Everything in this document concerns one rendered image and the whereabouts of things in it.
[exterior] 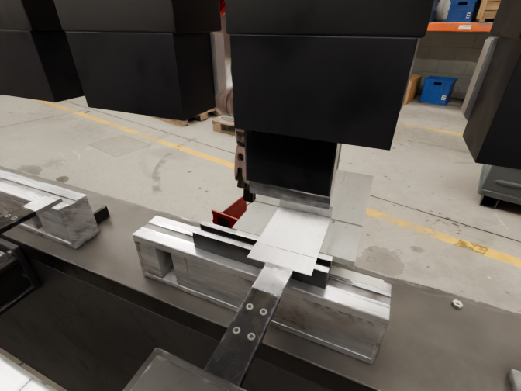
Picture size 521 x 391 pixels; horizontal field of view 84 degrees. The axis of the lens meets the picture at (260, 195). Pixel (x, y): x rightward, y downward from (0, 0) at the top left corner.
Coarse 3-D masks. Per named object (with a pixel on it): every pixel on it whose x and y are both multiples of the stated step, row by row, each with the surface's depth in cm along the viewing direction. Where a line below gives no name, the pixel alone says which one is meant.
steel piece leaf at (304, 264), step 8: (256, 248) 39; (264, 248) 39; (272, 248) 39; (248, 256) 37; (256, 256) 37; (264, 256) 37; (272, 256) 37; (280, 256) 37; (288, 256) 37; (296, 256) 37; (304, 256) 37; (280, 264) 36; (288, 264) 36; (296, 264) 36; (304, 264) 36; (312, 264) 36; (304, 272) 35
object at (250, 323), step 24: (264, 288) 33; (240, 312) 30; (264, 312) 30; (240, 336) 28; (168, 360) 24; (216, 360) 26; (240, 360) 26; (144, 384) 21; (168, 384) 21; (192, 384) 21; (216, 384) 22; (240, 384) 24
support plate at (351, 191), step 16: (336, 176) 57; (352, 176) 57; (368, 176) 57; (336, 192) 52; (352, 192) 52; (368, 192) 52; (256, 208) 47; (272, 208) 47; (336, 208) 47; (352, 208) 47; (240, 224) 44; (256, 224) 44; (336, 224) 44; (336, 240) 40; (352, 240) 40; (336, 256) 38; (352, 256) 38
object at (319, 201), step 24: (264, 144) 31; (288, 144) 30; (312, 144) 29; (336, 144) 28; (264, 168) 32; (288, 168) 31; (312, 168) 30; (264, 192) 35; (288, 192) 34; (312, 192) 31
